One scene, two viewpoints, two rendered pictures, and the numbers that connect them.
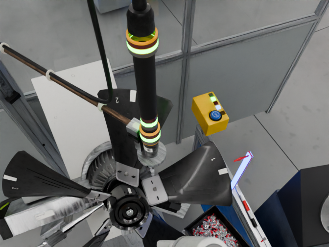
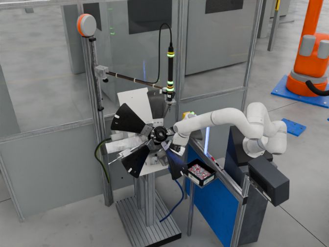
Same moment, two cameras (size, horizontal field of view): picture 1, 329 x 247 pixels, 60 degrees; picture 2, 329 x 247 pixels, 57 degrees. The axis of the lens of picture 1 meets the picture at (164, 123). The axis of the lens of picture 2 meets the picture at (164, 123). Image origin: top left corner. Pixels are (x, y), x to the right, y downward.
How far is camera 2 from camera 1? 1.68 m
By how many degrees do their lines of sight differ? 25
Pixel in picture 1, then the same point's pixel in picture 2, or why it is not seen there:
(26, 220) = (113, 146)
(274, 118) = not seen: hidden behind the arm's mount
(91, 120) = (139, 112)
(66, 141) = not seen: hidden behind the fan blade
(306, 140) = not seen: hidden behind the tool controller
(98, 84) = (142, 97)
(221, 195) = (197, 135)
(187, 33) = (178, 89)
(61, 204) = (128, 140)
